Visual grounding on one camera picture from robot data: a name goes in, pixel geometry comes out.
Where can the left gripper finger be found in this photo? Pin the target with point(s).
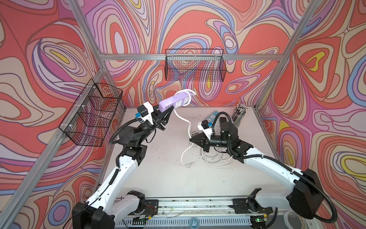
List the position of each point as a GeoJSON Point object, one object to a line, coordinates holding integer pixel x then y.
{"type": "Point", "coordinates": [156, 112]}
{"type": "Point", "coordinates": [165, 116]}

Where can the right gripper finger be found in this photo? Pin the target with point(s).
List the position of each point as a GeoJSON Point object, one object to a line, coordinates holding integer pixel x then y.
{"type": "Point", "coordinates": [205, 146]}
{"type": "Point", "coordinates": [199, 139]}

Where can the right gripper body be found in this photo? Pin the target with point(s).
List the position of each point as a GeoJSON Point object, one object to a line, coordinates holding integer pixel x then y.
{"type": "Point", "coordinates": [217, 140]}

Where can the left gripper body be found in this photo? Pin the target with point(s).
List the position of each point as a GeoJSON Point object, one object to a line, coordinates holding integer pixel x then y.
{"type": "Point", "coordinates": [154, 119]}

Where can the blue power strip with cord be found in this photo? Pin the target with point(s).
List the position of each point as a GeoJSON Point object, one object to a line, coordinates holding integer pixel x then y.
{"type": "Point", "coordinates": [217, 160]}

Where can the purple power strip with cord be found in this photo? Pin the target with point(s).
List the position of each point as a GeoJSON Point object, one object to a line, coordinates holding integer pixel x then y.
{"type": "Point", "coordinates": [180, 99]}

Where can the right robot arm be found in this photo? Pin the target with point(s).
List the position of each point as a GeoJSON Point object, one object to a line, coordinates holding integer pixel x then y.
{"type": "Point", "coordinates": [303, 190]}

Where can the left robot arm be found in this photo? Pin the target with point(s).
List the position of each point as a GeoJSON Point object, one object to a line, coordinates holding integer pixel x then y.
{"type": "Point", "coordinates": [114, 183]}

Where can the metal cup of pens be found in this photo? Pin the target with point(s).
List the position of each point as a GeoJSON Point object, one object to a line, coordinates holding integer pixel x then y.
{"type": "Point", "coordinates": [238, 113]}

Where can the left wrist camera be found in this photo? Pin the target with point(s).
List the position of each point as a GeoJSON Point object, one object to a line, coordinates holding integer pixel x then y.
{"type": "Point", "coordinates": [144, 113]}

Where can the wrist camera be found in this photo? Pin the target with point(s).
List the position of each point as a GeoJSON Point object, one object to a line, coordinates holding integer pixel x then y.
{"type": "Point", "coordinates": [144, 113]}
{"type": "Point", "coordinates": [206, 127]}

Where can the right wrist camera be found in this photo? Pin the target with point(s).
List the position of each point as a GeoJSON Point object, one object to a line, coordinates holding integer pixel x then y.
{"type": "Point", "coordinates": [206, 127]}

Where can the black wire basket back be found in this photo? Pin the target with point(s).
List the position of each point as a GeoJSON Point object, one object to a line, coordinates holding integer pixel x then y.
{"type": "Point", "coordinates": [195, 65]}

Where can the black wire basket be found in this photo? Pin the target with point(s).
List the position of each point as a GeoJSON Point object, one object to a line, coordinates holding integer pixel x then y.
{"type": "Point", "coordinates": [195, 65]}
{"type": "Point", "coordinates": [91, 115]}

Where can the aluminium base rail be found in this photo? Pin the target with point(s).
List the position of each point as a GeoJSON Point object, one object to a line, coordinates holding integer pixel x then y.
{"type": "Point", "coordinates": [259, 210]}

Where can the black wire basket left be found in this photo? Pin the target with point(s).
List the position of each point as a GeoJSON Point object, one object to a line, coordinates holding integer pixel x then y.
{"type": "Point", "coordinates": [91, 115]}

